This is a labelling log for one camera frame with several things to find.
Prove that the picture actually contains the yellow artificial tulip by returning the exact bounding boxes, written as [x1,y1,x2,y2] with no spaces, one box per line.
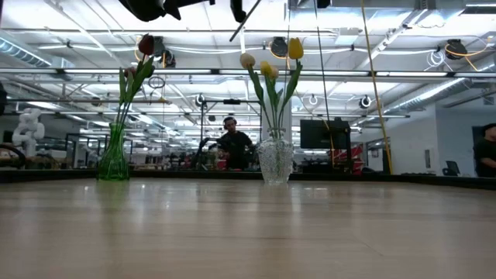
[277,36,305,133]
[259,60,278,133]

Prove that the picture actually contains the yellow hanging cable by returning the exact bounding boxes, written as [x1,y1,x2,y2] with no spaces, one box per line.
[360,0,394,175]

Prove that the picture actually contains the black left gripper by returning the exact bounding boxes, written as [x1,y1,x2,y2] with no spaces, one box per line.
[118,0,216,22]

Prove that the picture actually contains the white robot figure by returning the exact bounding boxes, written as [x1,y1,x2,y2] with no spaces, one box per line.
[11,107,47,156]

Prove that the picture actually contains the cream white artificial tulip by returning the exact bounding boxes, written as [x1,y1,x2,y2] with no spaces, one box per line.
[239,52,274,133]

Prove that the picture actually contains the clear glass vase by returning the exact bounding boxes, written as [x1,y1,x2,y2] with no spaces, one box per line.
[257,129,295,185]

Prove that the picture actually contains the red artificial tulip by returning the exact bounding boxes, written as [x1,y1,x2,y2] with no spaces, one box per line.
[115,33,156,127]
[118,66,137,127]

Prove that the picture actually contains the dark purple artificial tulip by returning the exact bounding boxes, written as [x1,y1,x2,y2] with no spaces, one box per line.
[228,0,262,43]

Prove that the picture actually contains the peach artificial tulip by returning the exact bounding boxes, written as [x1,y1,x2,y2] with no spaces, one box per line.
[270,65,281,133]

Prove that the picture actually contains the green glass vase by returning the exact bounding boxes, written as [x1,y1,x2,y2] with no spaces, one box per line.
[96,122,131,181]

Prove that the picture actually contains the black hanging cable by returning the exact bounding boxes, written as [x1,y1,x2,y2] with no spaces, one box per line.
[312,0,332,125]

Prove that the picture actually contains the black metal rig frame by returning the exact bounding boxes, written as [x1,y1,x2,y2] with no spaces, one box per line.
[199,98,264,171]

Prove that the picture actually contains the person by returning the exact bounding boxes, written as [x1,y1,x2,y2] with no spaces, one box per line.
[216,115,257,171]
[473,122,496,178]

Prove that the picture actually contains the black office chair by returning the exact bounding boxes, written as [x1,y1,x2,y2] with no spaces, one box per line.
[443,160,462,177]

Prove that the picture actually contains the red metal rack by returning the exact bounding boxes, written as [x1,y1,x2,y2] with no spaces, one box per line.
[332,145,365,171]

